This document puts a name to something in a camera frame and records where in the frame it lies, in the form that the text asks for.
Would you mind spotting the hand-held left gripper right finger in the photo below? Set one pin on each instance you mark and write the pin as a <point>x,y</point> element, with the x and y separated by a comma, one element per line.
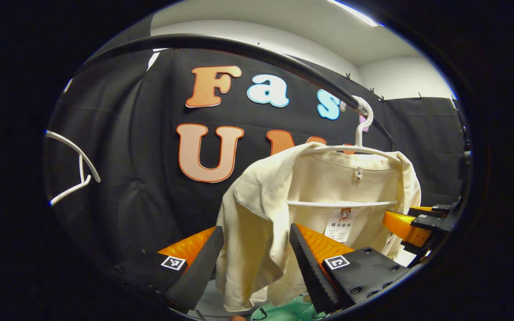
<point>310,272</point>

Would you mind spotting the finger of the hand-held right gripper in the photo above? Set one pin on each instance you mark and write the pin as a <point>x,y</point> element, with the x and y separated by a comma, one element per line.
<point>420,208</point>
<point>400,225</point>

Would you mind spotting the large white plastic hanger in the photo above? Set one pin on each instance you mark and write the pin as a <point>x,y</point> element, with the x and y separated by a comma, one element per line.
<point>364,133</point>

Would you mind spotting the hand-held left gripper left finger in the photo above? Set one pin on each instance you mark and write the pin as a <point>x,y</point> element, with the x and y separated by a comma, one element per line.
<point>199,267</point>

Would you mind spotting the small white plastic hanger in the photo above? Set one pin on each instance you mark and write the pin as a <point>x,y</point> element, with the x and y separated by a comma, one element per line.
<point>81,169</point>

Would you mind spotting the long ceiling light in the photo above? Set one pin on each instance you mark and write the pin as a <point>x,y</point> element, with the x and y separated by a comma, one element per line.
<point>355,12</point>

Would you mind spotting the black backdrop cloth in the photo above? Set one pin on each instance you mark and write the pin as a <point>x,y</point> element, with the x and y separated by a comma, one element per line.
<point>150,156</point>

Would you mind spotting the black clothes rail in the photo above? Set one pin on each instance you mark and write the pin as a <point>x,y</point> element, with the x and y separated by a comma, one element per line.
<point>221,42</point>

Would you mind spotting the row of black cloth clips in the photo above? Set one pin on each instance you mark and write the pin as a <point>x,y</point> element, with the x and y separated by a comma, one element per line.
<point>347,76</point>

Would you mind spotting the green laundry hamper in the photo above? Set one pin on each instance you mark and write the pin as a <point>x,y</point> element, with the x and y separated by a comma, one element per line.
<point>283,310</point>

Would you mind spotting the cream shirt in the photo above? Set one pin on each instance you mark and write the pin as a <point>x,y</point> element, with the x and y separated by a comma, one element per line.
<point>257,209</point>

